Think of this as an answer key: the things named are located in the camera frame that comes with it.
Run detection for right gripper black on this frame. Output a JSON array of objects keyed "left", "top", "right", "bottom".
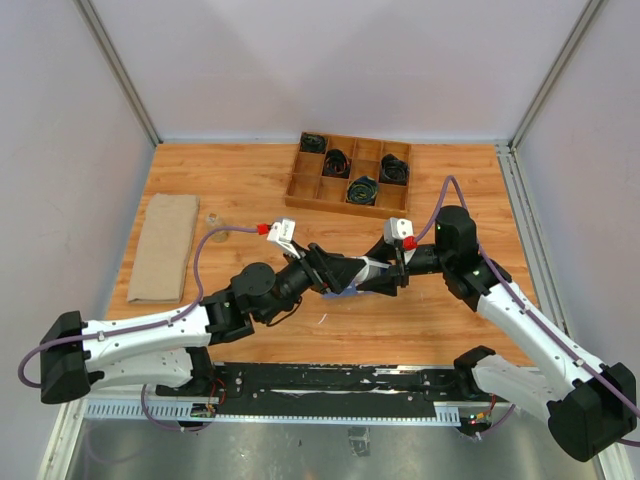
[{"left": 356, "top": 233, "right": 453, "bottom": 295}]

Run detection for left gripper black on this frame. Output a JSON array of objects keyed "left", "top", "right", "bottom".
[{"left": 260, "top": 241, "right": 366, "bottom": 324}]

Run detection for white pill bottle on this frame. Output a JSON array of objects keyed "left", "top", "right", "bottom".
[{"left": 353, "top": 256, "right": 390, "bottom": 285}]

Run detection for blue weekly pill organizer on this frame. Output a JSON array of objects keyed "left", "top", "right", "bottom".
[{"left": 323, "top": 283, "right": 364, "bottom": 300}]

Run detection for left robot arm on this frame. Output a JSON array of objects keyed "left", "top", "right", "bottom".
[{"left": 39, "top": 244, "right": 367, "bottom": 405}]

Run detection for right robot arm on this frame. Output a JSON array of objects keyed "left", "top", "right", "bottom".
[{"left": 355, "top": 206, "right": 639, "bottom": 462}]

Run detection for rolled tie green pattern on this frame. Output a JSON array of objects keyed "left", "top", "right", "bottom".
[{"left": 346, "top": 176, "right": 379, "bottom": 206}]

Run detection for wooden compartment tray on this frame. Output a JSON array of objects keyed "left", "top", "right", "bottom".
[{"left": 284, "top": 132, "right": 413, "bottom": 219}]

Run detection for rolled tie right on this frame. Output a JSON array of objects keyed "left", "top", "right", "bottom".
[{"left": 379, "top": 154, "right": 410, "bottom": 186}]

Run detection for rolled tie orange stripes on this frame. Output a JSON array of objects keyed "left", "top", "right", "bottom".
[{"left": 322, "top": 149, "right": 351, "bottom": 178}]

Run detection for rolled tie top left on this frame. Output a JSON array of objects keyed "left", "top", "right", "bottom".
[{"left": 299, "top": 132, "right": 327, "bottom": 154}]

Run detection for small glass bottle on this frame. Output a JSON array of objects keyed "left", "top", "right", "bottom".
[{"left": 205, "top": 213, "right": 230, "bottom": 243}]

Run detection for beige folded cloth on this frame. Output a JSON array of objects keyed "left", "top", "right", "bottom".
[{"left": 127, "top": 194, "right": 199, "bottom": 304}]

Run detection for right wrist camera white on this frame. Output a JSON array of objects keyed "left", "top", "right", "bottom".
[{"left": 383, "top": 217, "right": 414, "bottom": 244}]

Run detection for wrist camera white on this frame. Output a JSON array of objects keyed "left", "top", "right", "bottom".
[
  {"left": 383, "top": 217, "right": 414, "bottom": 244},
  {"left": 267, "top": 217, "right": 300, "bottom": 259}
]

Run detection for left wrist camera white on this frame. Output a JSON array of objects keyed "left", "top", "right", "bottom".
[{"left": 267, "top": 217, "right": 300, "bottom": 259}]

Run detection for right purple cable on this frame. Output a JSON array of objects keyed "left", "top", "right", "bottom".
[{"left": 403, "top": 174, "right": 640, "bottom": 449}]

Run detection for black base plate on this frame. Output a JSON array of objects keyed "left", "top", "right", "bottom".
[{"left": 154, "top": 362, "right": 514, "bottom": 419}]

